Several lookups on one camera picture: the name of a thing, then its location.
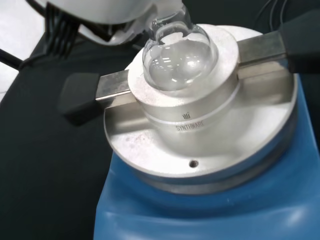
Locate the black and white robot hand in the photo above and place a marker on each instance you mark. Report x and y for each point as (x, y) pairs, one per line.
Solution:
(100, 17)

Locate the heater with blue base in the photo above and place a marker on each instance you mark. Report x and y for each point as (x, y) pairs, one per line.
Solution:
(200, 140)

